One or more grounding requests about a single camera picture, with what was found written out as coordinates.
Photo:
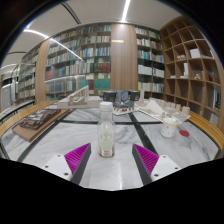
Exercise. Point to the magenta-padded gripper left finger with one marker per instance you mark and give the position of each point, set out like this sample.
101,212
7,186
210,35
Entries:
75,159

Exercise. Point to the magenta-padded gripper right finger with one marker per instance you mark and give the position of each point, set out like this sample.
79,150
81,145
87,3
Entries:
148,159

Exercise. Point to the clear plastic drink bottle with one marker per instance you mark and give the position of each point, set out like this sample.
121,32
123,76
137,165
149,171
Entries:
106,133

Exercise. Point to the flat round red coaster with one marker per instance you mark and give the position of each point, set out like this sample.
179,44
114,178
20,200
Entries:
184,133

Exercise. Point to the white city block model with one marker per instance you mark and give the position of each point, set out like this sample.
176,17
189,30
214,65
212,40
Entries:
156,108

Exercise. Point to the brown model on wooden board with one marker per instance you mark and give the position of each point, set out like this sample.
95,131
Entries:
38,121

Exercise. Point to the white ramp architectural model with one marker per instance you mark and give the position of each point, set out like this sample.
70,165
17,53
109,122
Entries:
78,100

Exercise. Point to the dark cube architectural model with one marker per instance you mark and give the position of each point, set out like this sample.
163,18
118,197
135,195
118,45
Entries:
121,100

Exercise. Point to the curved wooden slatted bench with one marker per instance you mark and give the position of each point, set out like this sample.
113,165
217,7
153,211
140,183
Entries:
20,116
208,128

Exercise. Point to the wooden cubby shelf unit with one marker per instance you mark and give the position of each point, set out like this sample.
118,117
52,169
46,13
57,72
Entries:
190,73

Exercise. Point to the straight ceiling light strip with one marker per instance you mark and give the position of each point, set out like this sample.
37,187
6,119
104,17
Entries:
125,10

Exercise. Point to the tall wall bookshelf with books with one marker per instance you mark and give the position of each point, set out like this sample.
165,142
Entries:
90,63

